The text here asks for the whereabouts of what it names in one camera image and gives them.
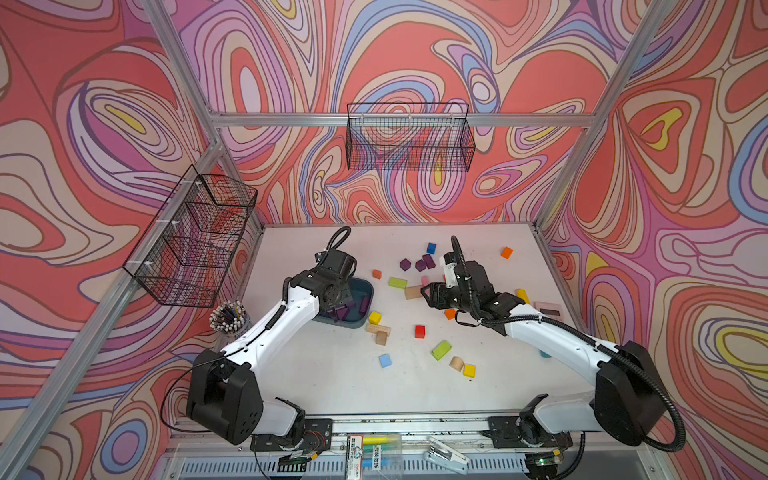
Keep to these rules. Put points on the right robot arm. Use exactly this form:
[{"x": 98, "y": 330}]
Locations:
[{"x": 627, "y": 399}]

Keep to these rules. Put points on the numbered wood cube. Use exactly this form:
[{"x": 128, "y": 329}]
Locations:
[{"x": 381, "y": 338}]

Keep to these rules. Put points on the yellow cube brick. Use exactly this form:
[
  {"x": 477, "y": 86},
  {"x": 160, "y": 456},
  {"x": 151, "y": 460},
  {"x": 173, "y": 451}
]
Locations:
[
  {"x": 468, "y": 370},
  {"x": 375, "y": 318}
]

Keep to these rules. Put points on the teal plastic storage bin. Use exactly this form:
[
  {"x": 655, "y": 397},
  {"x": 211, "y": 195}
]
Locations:
[{"x": 353, "y": 314}]

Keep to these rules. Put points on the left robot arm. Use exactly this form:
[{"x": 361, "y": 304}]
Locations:
[{"x": 224, "y": 396}]

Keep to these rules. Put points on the yellow cube brick near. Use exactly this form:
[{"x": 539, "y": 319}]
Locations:
[{"x": 468, "y": 370}]

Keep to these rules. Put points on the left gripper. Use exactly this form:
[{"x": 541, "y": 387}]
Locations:
[{"x": 342, "y": 285}]

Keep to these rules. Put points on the black wire basket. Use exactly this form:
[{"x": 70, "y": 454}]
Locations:
[
  {"x": 409, "y": 136},
  {"x": 184, "y": 257}
]

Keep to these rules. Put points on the round wood brick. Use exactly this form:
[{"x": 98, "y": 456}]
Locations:
[{"x": 457, "y": 363}]

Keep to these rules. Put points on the black wire basket back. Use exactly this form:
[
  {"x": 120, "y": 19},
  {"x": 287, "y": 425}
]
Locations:
[{"x": 409, "y": 136}]

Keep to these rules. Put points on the lime green long brick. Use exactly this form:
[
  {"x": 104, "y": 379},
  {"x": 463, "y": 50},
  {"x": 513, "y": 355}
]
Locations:
[{"x": 397, "y": 283}]

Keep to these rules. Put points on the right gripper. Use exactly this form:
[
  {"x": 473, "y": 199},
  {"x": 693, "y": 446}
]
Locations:
[{"x": 437, "y": 293}]

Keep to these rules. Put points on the light blue brick near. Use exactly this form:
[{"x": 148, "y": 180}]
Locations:
[{"x": 385, "y": 360}]

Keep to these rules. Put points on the cup of pens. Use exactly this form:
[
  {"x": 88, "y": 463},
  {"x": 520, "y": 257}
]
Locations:
[{"x": 230, "y": 319}]

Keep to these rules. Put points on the black wire basket left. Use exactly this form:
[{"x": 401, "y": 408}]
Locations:
[{"x": 184, "y": 257}]

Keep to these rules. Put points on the pink calculator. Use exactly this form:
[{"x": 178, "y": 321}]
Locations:
[{"x": 551, "y": 310}]

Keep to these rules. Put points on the yellow long brick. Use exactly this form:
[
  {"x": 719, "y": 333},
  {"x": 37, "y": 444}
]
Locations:
[{"x": 522, "y": 294}]

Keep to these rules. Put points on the engraved wood block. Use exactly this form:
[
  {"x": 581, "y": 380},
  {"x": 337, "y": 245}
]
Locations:
[{"x": 376, "y": 328}]

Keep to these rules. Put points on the natural wood block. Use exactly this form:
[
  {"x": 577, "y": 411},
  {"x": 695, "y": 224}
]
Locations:
[{"x": 413, "y": 292}]

